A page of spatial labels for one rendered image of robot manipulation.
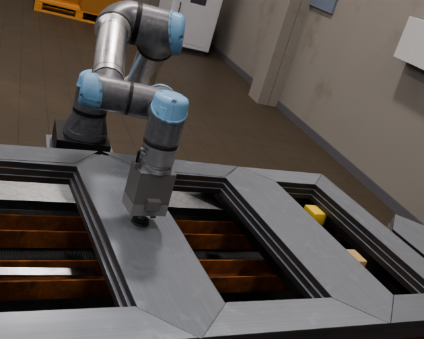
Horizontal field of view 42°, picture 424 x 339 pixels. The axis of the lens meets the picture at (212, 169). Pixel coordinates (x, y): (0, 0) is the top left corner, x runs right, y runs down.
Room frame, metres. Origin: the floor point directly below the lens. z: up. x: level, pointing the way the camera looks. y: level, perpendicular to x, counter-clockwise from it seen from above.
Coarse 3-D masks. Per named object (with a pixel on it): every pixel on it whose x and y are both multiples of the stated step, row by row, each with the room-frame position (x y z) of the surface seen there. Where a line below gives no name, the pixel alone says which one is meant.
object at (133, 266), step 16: (128, 256) 0.96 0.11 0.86; (144, 256) 0.98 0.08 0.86; (160, 256) 0.99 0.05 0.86; (176, 256) 1.01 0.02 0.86; (192, 256) 1.03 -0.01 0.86; (128, 272) 0.91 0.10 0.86; (144, 272) 0.92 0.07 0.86; (160, 272) 0.94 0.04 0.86; (176, 272) 0.96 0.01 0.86; (192, 272) 0.97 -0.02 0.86
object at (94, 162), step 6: (84, 162) 1.34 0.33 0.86; (90, 162) 1.35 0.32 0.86; (96, 162) 1.36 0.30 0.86; (102, 162) 1.37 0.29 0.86; (108, 162) 1.38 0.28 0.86; (114, 162) 1.40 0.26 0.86; (120, 162) 1.41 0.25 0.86; (108, 168) 1.35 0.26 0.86; (114, 168) 1.36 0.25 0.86; (120, 168) 1.37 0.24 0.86; (126, 168) 1.38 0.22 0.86
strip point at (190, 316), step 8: (192, 304) 0.87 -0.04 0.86; (200, 304) 0.88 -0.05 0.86; (208, 304) 0.88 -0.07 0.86; (216, 304) 0.89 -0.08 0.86; (224, 304) 0.90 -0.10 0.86; (152, 312) 0.81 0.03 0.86; (160, 312) 0.82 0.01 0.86; (168, 312) 0.83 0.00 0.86; (176, 312) 0.83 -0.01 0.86; (184, 312) 0.84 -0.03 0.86; (192, 312) 0.85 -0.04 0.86; (200, 312) 0.85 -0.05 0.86; (208, 312) 0.86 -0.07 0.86; (216, 312) 0.87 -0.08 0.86; (168, 320) 0.80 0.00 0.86; (176, 320) 0.81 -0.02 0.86; (184, 320) 0.82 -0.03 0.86; (192, 320) 0.82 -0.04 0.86; (200, 320) 0.83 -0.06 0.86; (208, 320) 0.84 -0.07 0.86; (184, 328) 0.79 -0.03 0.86; (192, 328) 0.80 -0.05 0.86; (200, 328) 0.81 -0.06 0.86; (208, 328) 0.81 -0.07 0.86; (200, 336) 0.79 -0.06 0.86
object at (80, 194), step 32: (0, 160) 1.21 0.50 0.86; (224, 192) 1.49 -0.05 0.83; (288, 192) 1.64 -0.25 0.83; (320, 192) 1.66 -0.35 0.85; (96, 224) 1.08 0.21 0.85; (256, 224) 1.32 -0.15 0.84; (352, 224) 1.50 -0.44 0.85; (96, 256) 1.00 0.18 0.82; (288, 256) 1.19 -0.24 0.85; (384, 256) 1.37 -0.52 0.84; (128, 288) 0.86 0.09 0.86; (320, 288) 1.08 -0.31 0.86; (416, 288) 1.25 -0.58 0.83
